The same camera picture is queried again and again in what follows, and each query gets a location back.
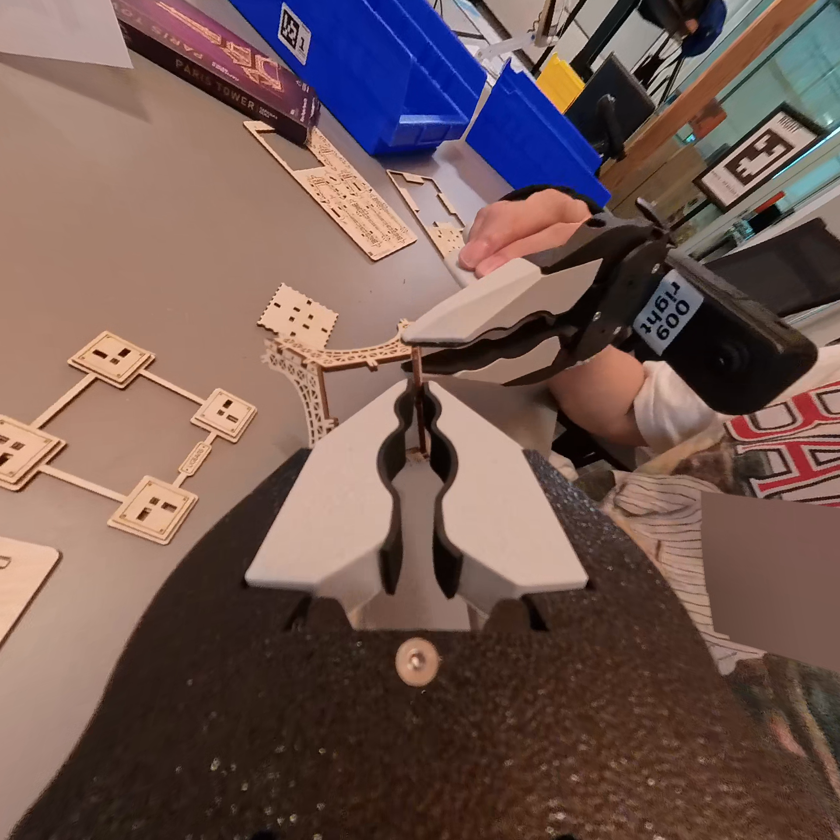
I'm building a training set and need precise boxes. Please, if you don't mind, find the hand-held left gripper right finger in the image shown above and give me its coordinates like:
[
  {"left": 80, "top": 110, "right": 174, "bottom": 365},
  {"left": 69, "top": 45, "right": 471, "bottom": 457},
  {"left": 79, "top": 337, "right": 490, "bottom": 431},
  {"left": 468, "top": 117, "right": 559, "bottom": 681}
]
[{"left": 425, "top": 382, "right": 591, "bottom": 613}]

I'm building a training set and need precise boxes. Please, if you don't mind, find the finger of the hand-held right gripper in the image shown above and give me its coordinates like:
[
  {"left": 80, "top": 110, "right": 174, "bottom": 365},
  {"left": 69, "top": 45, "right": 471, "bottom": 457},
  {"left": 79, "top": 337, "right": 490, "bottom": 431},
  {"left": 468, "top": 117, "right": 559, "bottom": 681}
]
[
  {"left": 400, "top": 257, "right": 605, "bottom": 347},
  {"left": 417, "top": 320, "right": 581, "bottom": 388}
]

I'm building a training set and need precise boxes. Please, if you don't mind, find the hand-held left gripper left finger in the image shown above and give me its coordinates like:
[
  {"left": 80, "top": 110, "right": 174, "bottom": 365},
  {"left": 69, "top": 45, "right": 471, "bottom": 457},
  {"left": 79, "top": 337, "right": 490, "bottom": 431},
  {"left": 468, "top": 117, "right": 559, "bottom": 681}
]
[{"left": 245, "top": 379, "right": 416, "bottom": 616}]

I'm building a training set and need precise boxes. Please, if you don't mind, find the wooden lattice tower arch assembly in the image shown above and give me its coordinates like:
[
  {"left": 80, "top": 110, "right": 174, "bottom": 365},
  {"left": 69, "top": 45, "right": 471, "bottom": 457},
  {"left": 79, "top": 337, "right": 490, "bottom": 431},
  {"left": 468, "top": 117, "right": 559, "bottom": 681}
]
[{"left": 261, "top": 318, "right": 434, "bottom": 460}]

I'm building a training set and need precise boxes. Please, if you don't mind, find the person's right forearm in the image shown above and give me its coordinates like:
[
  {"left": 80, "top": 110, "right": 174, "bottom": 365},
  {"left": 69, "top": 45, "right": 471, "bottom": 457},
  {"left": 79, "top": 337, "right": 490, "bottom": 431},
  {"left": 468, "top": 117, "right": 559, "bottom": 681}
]
[{"left": 548, "top": 348, "right": 647, "bottom": 450}]

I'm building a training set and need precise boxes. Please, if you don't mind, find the grey desk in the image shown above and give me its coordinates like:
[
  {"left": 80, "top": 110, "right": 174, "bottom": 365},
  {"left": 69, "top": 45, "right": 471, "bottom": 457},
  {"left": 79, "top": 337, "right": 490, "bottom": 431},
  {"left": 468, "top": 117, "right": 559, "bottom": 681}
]
[{"left": 0, "top": 13, "right": 572, "bottom": 821}]

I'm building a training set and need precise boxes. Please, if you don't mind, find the person's right hand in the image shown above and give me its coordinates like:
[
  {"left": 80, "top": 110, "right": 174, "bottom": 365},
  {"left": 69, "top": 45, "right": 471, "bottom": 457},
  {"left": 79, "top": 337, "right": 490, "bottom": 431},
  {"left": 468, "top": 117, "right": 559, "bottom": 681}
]
[{"left": 456, "top": 193, "right": 595, "bottom": 280}]

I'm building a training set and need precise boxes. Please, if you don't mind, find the cut-out wooden puzzle sheet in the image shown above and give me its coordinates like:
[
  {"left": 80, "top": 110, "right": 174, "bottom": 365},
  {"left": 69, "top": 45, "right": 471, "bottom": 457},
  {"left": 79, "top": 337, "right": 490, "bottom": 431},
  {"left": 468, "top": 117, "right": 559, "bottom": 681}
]
[{"left": 386, "top": 169, "right": 472, "bottom": 258}]

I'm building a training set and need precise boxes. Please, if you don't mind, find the person's printed white t-shirt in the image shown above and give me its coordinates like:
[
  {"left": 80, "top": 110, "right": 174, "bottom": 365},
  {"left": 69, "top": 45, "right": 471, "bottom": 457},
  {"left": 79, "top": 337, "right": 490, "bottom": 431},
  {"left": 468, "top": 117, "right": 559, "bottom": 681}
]
[{"left": 550, "top": 344, "right": 840, "bottom": 840}]

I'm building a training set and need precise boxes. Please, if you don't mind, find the black office chair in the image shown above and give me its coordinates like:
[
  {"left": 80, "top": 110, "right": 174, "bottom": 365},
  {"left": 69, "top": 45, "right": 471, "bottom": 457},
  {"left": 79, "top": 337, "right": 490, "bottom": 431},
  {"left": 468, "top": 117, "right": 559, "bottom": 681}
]
[
  {"left": 705, "top": 217, "right": 840, "bottom": 317},
  {"left": 566, "top": 52, "right": 657, "bottom": 161}
]

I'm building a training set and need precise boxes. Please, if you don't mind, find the long wooden puzzle sheet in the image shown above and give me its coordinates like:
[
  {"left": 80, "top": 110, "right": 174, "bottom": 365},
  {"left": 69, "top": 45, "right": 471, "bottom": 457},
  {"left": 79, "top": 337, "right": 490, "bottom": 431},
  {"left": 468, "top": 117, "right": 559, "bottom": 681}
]
[{"left": 244, "top": 120, "right": 419, "bottom": 262}]

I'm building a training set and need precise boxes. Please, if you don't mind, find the framed black-and-white marker sign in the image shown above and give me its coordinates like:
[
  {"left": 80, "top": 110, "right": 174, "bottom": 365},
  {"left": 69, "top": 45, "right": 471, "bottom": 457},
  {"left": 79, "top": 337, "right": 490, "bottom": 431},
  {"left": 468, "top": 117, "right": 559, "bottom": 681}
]
[{"left": 693, "top": 101, "right": 829, "bottom": 212}]

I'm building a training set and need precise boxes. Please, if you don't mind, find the wooden toothed square plate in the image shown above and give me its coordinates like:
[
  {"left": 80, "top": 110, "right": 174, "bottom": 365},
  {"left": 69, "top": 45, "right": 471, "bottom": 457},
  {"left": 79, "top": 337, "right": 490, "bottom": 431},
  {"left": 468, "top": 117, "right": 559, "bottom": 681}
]
[{"left": 257, "top": 283, "right": 340, "bottom": 349}]

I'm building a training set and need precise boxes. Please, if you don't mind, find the yellow plastic bin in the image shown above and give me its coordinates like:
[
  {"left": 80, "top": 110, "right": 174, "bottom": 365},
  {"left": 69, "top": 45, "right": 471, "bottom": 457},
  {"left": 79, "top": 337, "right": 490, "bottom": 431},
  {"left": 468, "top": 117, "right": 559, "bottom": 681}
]
[{"left": 537, "top": 52, "right": 586, "bottom": 112}]

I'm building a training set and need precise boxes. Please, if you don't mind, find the blue plastic bin with tag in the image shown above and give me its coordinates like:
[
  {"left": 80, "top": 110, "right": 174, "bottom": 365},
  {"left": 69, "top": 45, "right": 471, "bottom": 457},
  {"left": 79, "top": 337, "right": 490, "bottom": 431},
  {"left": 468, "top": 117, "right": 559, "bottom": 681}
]
[{"left": 226, "top": 0, "right": 490, "bottom": 157}]

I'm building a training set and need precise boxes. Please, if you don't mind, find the pale wooden board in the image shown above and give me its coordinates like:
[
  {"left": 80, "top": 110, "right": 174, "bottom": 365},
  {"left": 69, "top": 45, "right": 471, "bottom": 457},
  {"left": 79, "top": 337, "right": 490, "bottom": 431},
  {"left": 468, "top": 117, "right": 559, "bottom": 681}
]
[{"left": 0, "top": 537, "right": 62, "bottom": 647}]

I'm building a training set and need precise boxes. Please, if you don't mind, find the wooden pillar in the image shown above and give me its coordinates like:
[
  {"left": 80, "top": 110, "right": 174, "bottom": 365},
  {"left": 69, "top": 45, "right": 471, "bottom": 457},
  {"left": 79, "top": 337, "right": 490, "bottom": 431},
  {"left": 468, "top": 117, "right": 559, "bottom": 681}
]
[{"left": 600, "top": 0, "right": 818, "bottom": 198}]

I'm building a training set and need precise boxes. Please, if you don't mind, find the dark purple puzzle box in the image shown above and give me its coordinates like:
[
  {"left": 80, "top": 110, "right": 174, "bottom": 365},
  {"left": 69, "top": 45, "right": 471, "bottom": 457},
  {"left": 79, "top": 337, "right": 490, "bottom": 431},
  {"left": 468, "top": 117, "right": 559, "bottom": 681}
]
[{"left": 110, "top": 0, "right": 322, "bottom": 147}]

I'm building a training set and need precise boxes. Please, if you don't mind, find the white paper sheet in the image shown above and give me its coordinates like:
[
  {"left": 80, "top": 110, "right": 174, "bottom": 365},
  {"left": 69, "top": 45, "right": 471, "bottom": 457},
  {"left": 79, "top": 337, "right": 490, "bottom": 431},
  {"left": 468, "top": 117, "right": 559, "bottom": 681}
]
[{"left": 0, "top": 0, "right": 134, "bottom": 68}]

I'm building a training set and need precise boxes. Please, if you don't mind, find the wooden four-square base frame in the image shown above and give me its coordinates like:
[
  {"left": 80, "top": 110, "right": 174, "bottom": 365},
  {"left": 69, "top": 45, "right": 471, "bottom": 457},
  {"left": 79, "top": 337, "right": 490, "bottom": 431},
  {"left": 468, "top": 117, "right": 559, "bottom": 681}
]
[{"left": 0, "top": 330, "right": 258, "bottom": 546}]

